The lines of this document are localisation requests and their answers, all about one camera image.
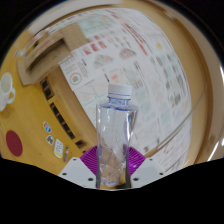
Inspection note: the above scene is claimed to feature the white printed card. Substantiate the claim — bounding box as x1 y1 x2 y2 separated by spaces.
53 138 65 160

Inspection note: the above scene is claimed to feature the flat round red coaster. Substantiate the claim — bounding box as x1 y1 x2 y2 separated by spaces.
5 129 24 158

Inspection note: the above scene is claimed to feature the brown cardboard box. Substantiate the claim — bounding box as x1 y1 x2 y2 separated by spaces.
16 23 89 87

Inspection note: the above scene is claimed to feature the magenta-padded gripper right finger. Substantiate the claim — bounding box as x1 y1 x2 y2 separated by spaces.
124 145 167 190

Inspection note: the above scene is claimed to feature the printed paper posters group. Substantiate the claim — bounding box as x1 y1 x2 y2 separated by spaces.
59 8 194 166

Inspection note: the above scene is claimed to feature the white ceramic mug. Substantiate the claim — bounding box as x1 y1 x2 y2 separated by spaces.
0 72 17 113

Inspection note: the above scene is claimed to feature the dark pen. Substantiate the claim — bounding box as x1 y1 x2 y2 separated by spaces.
63 145 70 163

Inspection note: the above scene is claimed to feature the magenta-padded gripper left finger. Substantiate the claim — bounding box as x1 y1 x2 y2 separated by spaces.
58 144 101 189

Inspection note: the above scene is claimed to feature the clear plastic water bottle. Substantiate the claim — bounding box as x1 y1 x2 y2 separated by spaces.
95 83 140 188

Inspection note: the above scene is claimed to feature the round dark picture sticker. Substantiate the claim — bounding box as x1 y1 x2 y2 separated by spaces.
45 134 55 146

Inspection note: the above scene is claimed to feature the round blue orange sticker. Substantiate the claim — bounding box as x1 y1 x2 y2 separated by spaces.
42 120 52 134

